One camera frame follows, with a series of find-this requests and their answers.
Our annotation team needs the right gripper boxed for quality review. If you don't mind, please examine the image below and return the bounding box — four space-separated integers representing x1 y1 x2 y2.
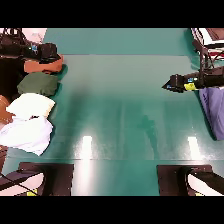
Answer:
169 72 202 94

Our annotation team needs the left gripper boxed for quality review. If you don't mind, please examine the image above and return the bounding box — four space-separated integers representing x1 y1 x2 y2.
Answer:
37 42 62 64

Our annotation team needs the orange garment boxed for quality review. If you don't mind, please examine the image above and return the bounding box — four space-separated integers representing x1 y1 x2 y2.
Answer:
23 54 65 75

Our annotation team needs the dark green garment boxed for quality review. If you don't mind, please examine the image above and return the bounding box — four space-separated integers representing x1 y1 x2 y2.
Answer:
16 71 60 98

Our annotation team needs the purple garment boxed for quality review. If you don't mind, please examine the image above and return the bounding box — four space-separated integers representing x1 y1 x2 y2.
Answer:
198 86 224 141

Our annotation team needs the cream garment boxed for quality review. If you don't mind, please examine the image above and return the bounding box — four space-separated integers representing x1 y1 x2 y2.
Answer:
5 92 56 121

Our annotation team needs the white garment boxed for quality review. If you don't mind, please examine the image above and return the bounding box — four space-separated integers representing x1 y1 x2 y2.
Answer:
0 116 55 157

